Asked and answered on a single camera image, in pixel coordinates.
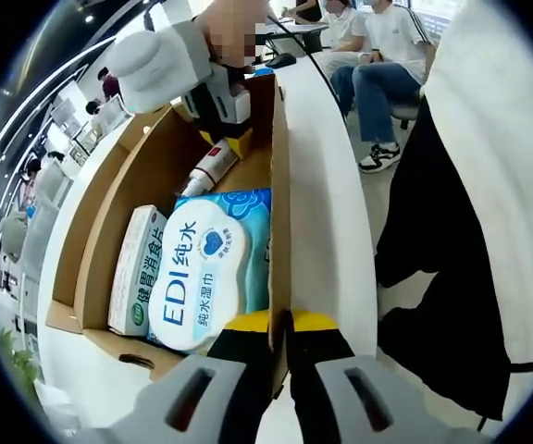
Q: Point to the white tube red label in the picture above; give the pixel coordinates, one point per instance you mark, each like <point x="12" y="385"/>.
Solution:
<point x="208" y="168"/>

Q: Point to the person's black trousers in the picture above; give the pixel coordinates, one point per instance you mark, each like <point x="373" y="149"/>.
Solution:
<point x="442" y="277"/>

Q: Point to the person in white shirt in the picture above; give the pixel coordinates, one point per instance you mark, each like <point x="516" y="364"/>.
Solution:
<point x="502" y="162"/>

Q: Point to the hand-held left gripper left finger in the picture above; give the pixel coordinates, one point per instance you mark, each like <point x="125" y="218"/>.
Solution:
<point x="239" y="370"/>

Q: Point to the teal soft item wipes pack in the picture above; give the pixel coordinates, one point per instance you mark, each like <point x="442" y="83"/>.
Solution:
<point x="202" y="277"/>

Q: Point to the white green medicine box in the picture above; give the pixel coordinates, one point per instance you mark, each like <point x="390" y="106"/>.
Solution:
<point x="132" y="277"/>

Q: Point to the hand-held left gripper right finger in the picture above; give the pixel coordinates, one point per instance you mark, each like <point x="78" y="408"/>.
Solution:
<point x="322" y="384"/>

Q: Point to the black computer mouse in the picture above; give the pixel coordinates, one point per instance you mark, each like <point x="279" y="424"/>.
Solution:
<point x="281" y="60"/>

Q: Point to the brown cardboard shoe box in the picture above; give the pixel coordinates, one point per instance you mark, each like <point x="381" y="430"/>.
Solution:
<point x="104" y="208"/>

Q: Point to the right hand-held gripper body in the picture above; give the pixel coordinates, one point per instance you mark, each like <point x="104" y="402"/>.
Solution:
<point x="151" y="65"/>

